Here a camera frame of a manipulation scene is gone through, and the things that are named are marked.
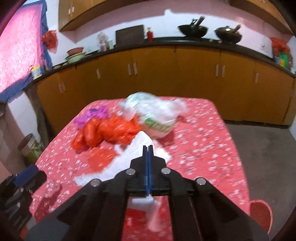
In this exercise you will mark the clear jar with bag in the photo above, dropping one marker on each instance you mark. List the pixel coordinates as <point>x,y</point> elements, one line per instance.
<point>104,43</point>

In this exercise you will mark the orange bag with bottles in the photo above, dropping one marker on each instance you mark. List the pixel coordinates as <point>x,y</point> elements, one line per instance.
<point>281,53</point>

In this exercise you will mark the wooden upper cabinets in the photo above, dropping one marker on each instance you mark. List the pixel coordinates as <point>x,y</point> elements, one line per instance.
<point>74,14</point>

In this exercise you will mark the dark cutting board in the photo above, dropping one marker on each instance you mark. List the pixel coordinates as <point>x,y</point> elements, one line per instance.
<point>129,36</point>

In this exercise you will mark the red bottle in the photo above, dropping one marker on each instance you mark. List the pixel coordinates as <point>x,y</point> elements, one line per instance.
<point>150,36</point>

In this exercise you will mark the small colourful carton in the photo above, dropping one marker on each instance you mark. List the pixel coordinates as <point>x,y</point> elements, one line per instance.
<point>36,71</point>

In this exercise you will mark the red floral tablecloth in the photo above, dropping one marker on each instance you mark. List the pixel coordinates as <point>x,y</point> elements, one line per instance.
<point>200,145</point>

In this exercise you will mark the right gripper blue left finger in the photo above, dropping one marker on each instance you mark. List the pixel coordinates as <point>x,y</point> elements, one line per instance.
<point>138,175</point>

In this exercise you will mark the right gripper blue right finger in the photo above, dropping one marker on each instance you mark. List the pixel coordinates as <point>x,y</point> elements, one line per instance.
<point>158,175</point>

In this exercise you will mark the orange plastic bag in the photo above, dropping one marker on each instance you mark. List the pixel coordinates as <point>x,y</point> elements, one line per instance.
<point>114,130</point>

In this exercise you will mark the purple plastic bag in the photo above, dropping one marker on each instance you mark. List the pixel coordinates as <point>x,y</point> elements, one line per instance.
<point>100,113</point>

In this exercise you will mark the bucket on floor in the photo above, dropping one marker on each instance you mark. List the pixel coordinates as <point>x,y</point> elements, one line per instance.
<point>30,149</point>

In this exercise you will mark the lidded black wok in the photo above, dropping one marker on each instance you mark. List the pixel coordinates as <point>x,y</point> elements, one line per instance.
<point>228,34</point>

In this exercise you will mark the green basin with red bowl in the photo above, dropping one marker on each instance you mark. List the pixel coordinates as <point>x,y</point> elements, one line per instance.
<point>75,55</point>

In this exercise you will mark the hanging red plastic bag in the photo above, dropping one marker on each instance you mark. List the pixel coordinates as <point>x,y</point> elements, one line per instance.
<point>50,39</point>

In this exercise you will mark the red trash basket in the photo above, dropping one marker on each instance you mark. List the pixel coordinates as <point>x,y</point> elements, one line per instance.
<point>261,212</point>

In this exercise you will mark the black wok with handle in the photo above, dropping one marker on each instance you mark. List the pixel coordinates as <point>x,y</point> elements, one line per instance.
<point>194,29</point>

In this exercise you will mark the white green printed bag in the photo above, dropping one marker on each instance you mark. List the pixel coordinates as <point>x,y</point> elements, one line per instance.
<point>156,116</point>

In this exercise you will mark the wooden lower cabinets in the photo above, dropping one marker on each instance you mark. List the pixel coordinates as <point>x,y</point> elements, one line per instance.
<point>243,84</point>

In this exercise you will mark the wooden cabinets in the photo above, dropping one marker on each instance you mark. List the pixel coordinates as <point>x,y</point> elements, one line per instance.
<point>243,84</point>
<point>74,14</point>

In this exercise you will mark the pink window curtain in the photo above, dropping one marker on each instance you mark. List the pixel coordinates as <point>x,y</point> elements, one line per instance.
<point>23,49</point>

